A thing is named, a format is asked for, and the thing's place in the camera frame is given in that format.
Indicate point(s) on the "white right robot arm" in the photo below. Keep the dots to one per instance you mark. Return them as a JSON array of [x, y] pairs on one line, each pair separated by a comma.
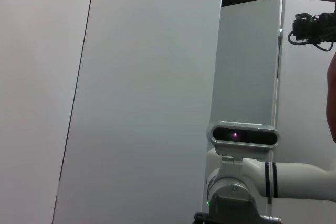
[[302, 179]]

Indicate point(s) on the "white partition panel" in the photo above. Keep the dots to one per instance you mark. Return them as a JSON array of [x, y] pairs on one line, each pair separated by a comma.
[[246, 77], [144, 90], [31, 77], [302, 103]]

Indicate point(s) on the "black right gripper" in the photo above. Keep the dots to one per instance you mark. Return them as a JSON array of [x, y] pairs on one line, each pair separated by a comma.
[[203, 218]]

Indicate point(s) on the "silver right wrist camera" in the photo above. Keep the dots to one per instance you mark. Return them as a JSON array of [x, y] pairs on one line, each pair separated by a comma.
[[223, 148]]

